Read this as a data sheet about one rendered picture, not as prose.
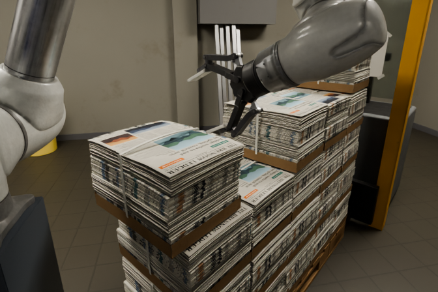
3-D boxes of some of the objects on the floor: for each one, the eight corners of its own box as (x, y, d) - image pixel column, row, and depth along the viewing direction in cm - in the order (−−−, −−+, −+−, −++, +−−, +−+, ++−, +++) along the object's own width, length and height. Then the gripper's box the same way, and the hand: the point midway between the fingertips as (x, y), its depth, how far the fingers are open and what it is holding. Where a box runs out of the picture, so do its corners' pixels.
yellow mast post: (368, 225, 213) (423, -61, 155) (371, 219, 219) (426, -58, 161) (381, 231, 207) (444, -65, 149) (384, 225, 214) (446, -61, 156)
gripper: (234, 14, 54) (172, 60, 69) (279, 137, 54) (206, 156, 69) (257, 15, 60) (194, 58, 75) (297, 128, 59) (227, 148, 74)
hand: (203, 104), depth 71 cm, fingers open, 13 cm apart
